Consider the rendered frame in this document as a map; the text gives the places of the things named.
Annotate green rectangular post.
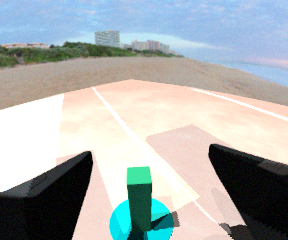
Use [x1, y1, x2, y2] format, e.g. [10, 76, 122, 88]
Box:
[127, 167, 152, 233]

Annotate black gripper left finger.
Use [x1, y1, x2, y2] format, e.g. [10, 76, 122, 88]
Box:
[0, 151, 93, 240]

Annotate cyan circle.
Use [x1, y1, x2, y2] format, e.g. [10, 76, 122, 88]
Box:
[108, 199, 173, 240]

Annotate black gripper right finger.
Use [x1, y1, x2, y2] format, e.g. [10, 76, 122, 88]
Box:
[208, 144, 288, 240]

